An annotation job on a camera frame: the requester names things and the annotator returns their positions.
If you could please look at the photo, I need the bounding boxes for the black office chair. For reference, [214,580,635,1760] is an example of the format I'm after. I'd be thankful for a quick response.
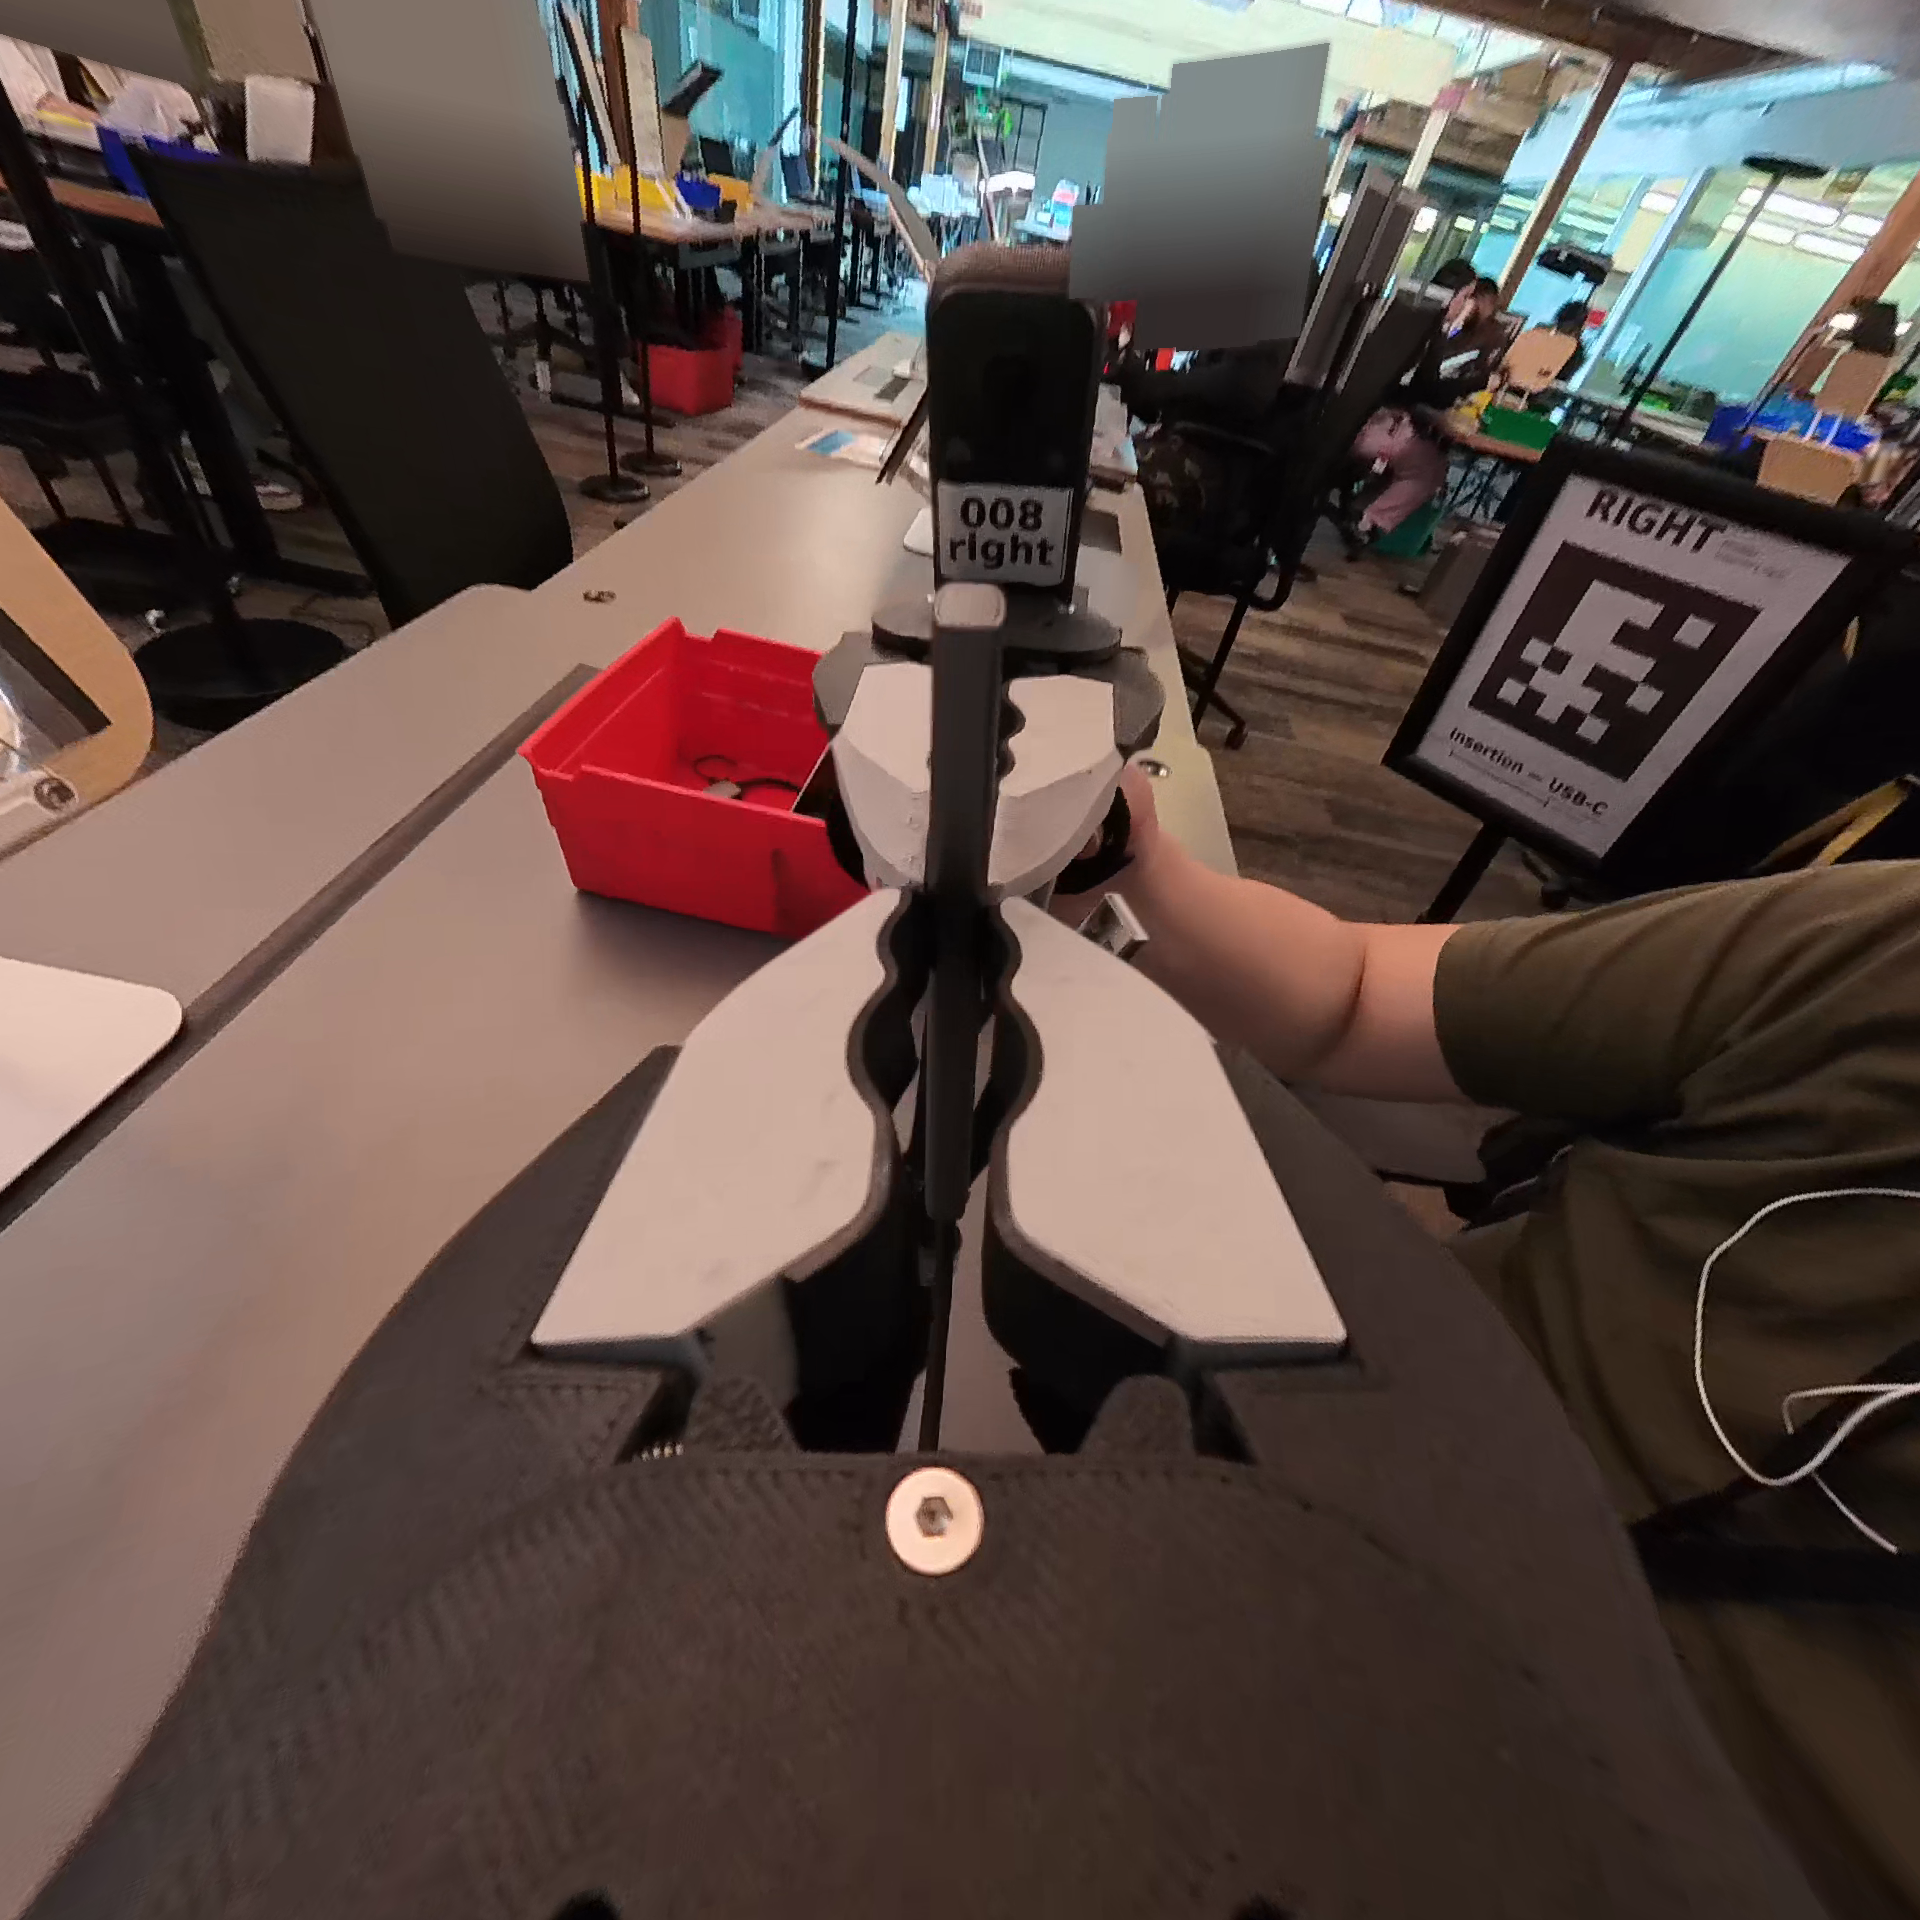
[136,150,576,634]
[1140,293,1444,750]

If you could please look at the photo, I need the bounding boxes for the red plastic bin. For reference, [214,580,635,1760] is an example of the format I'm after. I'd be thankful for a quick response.
[517,618,873,941]
[645,307,745,415]

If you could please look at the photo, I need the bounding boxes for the wood-backed screen white stand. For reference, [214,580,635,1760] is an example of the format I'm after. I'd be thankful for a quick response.
[0,502,185,1190]

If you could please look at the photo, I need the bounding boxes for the black waist strap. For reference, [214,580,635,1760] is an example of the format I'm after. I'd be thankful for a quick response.
[1627,1430,1920,1606]

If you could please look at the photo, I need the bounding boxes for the black framed marker sign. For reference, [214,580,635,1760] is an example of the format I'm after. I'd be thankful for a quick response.
[1380,435,1906,924]

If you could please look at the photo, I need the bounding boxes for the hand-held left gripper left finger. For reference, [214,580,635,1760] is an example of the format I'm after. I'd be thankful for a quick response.
[529,890,922,1362]

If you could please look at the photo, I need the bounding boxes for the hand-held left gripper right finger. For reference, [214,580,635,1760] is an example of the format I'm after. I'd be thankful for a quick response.
[982,895,1354,1368]

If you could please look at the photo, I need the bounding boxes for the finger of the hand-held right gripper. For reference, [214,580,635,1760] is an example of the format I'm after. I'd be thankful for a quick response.
[993,674,1126,890]
[830,660,939,890]

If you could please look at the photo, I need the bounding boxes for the person's right hand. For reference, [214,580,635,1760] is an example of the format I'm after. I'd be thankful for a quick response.
[1050,768,1202,922]

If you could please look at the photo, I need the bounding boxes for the grey usb hub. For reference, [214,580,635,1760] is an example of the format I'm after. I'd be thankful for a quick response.
[913,584,1010,1456]

